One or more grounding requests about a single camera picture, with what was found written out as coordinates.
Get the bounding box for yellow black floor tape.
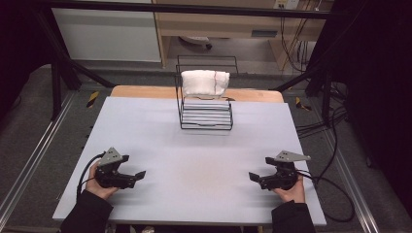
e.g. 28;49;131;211
86;90;100;109
294;96;312;112

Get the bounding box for bundle of black floor cables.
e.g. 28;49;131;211
295;81;349;140

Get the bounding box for light wooden desk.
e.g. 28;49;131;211
152;0;334;69

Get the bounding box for wooden table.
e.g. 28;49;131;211
110;84;285;104

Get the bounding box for black metal frame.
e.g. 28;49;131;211
32;0;338;127

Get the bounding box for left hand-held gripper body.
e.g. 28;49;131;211
93;147;126;189

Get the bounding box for white towel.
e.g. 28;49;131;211
181;69;231;97

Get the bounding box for office chair base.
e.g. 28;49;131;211
179;35;214;50

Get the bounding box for right hand-held gripper black cable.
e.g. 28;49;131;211
297;169;356;223

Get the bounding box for white power outlet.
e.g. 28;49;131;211
273;0;300;10

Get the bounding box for left hand-held gripper black cable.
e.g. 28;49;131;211
76;151;106;198

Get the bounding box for person's right hand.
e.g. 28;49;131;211
271;176;306;204

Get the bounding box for pale grey table cover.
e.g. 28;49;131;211
51;96;327;226

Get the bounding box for hand-held gripper black cable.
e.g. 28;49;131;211
76;151;106;198
297;169;356;223

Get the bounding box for hanging desk cables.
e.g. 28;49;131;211
280;0;322;74

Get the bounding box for person's left hand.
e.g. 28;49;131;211
85;160;120;201

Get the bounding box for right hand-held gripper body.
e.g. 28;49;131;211
274;150;312;191

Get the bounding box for aluminium floor rail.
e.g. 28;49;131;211
324;129;380;233
0;93;77;221

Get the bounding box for white cabinet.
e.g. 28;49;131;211
50;8;162;63

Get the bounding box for black wire rack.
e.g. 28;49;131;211
174;54;240;131

